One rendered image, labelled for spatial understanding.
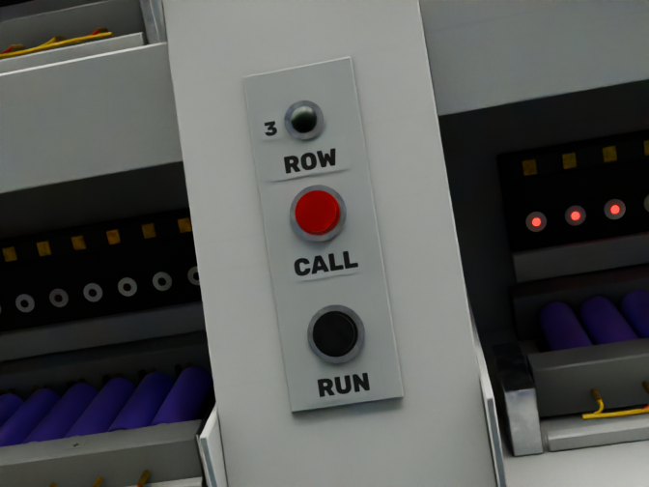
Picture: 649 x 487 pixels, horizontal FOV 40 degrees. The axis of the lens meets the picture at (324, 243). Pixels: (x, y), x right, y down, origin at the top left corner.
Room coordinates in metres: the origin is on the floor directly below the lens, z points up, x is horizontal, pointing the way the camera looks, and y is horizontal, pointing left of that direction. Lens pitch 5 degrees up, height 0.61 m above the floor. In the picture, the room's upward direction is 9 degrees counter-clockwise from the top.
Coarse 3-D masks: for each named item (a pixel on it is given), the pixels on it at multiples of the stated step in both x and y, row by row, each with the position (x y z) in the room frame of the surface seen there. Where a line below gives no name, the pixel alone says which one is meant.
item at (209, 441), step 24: (144, 312) 0.50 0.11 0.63; (168, 312) 0.49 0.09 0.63; (192, 312) 0.49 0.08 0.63; (0, 336) 0.51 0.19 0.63; (24, 336) 0.50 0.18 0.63; (48, 336) 0.50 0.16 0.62; (72, 336) 0.50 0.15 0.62; (96, 336) 0.50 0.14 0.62; (120, 336) 0.50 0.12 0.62; (144, 336) 0.50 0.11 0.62; (0, 360) 0.51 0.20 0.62; (216, 432) 0.32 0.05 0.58; (216, 456) 0.31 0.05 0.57; (216, 480) 0.31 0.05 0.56
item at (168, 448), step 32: (0, 448) 0.39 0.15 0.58; (32, 448) 0.39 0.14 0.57; (64, 448) 0.38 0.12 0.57; (96, 448) 0.37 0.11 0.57; (128, 448) 0.37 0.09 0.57; (160, 448) 0.37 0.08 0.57; (192, 448) 0.37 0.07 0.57; (0, 480) 0.38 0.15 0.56; (32, 480) 0.38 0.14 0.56; (64, 480) 0.38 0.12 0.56; (96, 480) 0.37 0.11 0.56; (128, 480) 0.38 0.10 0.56; (160, 480) 0.37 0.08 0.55
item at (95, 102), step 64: (0, 0) 0.51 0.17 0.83; (64, 0) 0.50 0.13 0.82; (128, 0) 0.39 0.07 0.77; (0, 64) 0.38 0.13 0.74; (64, 64) 0.32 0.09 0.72; (128, 64) 0.32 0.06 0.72; (0, 128) 0.33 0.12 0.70; (64, 128) 0.33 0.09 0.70; (128, 128) 0.33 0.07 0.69; (0, 192) 0.34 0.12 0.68
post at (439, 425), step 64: (192, 0) 0.32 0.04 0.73; (256, 0) 0.31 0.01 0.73; (320, 0) 0.31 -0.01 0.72; (384, 0) 0.31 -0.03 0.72; (192, 64) 0.32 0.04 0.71; (256, 64) 0.32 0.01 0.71; (384, 64) 0.31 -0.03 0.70; (192, 128) 0.32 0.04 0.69; (384, 128) 0.31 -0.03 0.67; (192, 192) 0.32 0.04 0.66; (256, 192) 0.32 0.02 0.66; (384, 192) 0.31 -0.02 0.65; (448, 192) 0.31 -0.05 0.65; (256, 256) 0.32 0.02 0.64; (384, 256) 0.31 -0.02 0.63; (448, 256) 0.31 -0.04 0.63; (256, 320) 0.32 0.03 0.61; (448, 320) 0.31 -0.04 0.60; (256, 384) 0.32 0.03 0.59; (448, 384) 0.31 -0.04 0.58; (256, 448) 0.32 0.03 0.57; (320, 448) 0.31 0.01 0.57; (384, 448) 0.31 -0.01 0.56; (448, 448) 0.31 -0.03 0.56
